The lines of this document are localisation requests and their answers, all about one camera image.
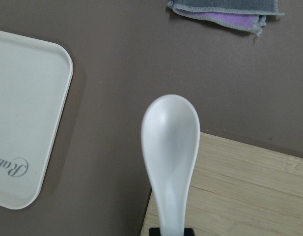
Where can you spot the grey purple folded cloth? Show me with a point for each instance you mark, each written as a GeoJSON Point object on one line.
{"type": "Point", "coordinates": [244, 15]}

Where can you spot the wooden cutting board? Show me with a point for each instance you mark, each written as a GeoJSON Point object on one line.
{"type": "Point", "coordinates": [242, 190]}

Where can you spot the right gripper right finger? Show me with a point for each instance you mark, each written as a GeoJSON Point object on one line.
{"type": "Point", "coordinates": [188, 232]}

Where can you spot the cream rectangular tray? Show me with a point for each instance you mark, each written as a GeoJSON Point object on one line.
{"type": "Point", "coordinates": [35, 77]}

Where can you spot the white ceramic soup spoon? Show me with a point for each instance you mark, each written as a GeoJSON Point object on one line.
{"type": "Point", "coordinates": [170, 135]}

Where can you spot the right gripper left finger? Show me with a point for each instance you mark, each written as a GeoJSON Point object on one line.
{"type": "Point", "coordinates": [154, 232]}

